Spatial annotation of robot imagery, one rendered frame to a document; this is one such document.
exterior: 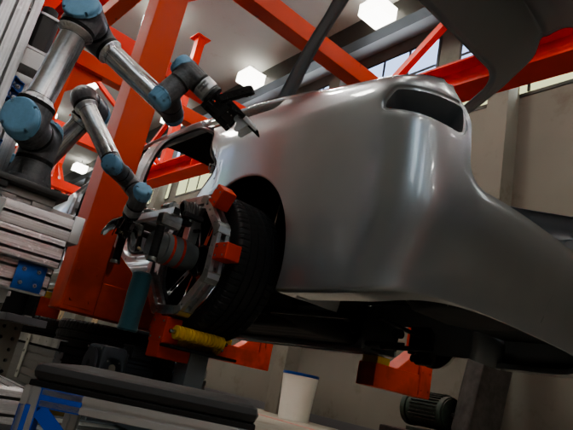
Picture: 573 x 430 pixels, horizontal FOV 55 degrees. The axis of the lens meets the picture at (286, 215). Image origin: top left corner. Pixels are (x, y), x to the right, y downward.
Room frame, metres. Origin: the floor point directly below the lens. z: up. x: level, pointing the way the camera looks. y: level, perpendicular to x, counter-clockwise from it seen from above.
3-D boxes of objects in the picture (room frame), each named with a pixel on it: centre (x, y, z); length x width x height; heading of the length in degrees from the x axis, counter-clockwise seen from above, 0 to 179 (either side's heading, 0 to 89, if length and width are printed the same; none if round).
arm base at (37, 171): (1.71, 0.84, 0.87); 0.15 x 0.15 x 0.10
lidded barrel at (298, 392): (8.18, -0.68, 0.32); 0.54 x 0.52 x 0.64; 126
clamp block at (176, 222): (2.17, 0.46, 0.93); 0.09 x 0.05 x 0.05; 129
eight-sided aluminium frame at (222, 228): (2.43, 0.41, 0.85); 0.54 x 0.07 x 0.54; 39
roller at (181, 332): (2.40, 0.25, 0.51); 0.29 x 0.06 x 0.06; 129
